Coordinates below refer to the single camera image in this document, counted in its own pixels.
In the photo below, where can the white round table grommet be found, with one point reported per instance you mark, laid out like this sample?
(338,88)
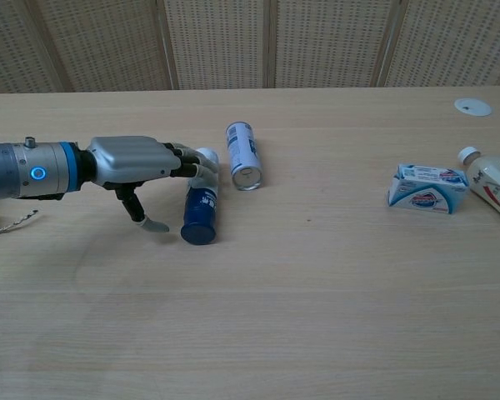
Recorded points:
(473,107)

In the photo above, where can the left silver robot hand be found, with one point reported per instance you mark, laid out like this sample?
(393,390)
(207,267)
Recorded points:
(129,160)

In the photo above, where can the beige milk tea bottle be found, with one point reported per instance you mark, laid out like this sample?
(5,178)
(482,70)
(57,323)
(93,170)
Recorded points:
(493,179)

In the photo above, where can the white blue drink can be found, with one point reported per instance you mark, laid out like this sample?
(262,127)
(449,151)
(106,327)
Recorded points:
(243,154)

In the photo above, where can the woven bamboo screen panel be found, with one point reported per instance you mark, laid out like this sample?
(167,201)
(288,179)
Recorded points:
(12,46)
(454,41)
(325,41)
(221,41)
(108,41)

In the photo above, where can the white blue tube bottle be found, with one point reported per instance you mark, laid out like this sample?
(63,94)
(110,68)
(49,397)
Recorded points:
(199,212)

